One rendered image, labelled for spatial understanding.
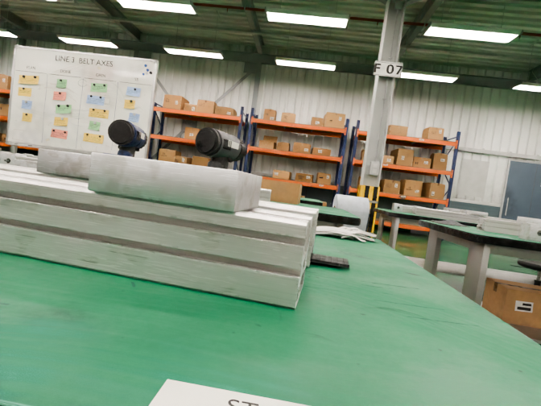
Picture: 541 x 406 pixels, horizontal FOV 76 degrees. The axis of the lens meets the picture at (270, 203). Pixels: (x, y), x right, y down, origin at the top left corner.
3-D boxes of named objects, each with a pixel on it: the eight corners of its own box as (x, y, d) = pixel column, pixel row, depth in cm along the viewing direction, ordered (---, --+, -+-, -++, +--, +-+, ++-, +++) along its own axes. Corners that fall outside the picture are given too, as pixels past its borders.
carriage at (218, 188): (84, 216, 36) (91, 151, 36) (142, 210, 47) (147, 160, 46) (230, 240, 33) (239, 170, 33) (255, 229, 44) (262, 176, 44)
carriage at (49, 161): (34, 187, 59) (38, 147, 59) (80, 188, 70) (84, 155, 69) (117, 200, 56) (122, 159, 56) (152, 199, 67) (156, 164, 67)
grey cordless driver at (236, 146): (179, 226, 74) (192, 125, 73) (225, 221, 92) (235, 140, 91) (209, 233, 71) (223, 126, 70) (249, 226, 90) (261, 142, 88)
